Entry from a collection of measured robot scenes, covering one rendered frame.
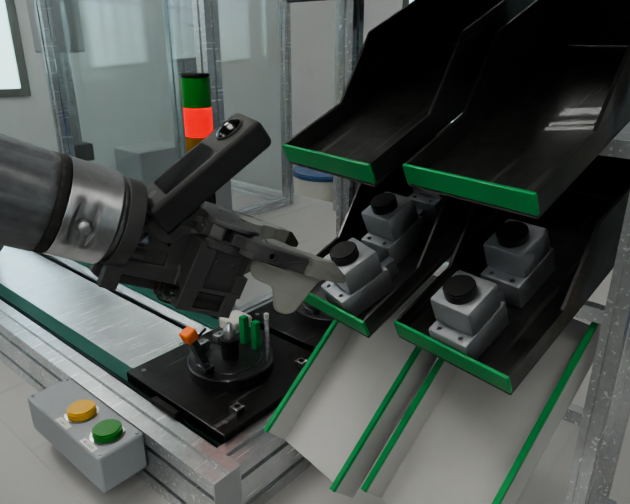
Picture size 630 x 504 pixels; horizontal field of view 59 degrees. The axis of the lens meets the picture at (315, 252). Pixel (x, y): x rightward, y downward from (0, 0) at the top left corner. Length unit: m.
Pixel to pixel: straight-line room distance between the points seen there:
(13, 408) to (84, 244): 0.75
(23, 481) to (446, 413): 0.63
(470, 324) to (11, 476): 0.74
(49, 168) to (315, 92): 4.07
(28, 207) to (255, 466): 0.52
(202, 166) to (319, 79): 4.01
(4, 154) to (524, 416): 0.53
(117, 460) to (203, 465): 0.13
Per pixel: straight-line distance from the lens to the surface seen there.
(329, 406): 0.73
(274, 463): 0.84
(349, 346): 0.75
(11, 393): 1.20
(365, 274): 0.58
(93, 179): 0.43
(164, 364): 0.97
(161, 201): 0.45
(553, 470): 0.98
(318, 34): 4.43
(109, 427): 0.85
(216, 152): 0.45
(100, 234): 0.43
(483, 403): 0.67
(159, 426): 0.87
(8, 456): 1.05
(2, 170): 0.41
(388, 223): 0.61
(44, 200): 0.41
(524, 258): 0.55
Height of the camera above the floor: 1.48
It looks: 21 degrees down
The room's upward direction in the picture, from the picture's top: straight up
